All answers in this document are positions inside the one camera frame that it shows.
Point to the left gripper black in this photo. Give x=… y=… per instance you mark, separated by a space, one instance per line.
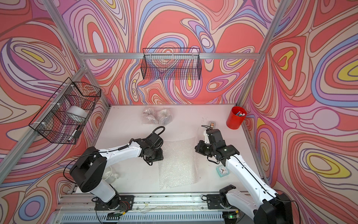
x=161 y=157

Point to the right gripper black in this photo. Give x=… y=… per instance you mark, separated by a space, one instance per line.
x=199 y=148

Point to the bubble wrap sheet stack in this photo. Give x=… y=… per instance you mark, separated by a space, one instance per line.
x=178 y=168

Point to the bubble wrap sheet around mug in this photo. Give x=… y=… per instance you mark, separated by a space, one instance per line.
x=149 y=116

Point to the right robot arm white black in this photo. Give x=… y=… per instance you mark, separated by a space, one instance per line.
x=265 y=206

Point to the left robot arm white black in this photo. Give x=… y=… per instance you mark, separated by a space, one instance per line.
x=89 y=169

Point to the small green alarm clock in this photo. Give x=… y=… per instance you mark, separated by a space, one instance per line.
x=222 y=171

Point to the red pen holder cup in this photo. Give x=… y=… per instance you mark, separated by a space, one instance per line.
x=236 y=117

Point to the black marker in basket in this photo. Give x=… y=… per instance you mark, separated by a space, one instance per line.
x=75 y=135

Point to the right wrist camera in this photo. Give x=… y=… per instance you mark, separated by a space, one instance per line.
x=214 y=136

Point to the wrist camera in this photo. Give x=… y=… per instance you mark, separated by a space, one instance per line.
x=155 y=140
x=214 y=136

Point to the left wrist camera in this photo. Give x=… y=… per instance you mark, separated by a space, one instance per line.
x=155 y=140

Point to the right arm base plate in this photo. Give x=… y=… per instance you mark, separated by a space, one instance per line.
x=216 y=202

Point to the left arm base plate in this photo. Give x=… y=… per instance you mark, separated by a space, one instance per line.
x=123 y=203

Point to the black wire basket back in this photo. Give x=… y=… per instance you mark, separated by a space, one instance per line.
x=171 y=63

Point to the black wire basket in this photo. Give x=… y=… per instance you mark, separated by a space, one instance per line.
x=56 y=125
x=171 y=63

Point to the black wire basket left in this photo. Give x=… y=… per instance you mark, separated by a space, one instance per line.
x=56 y=125

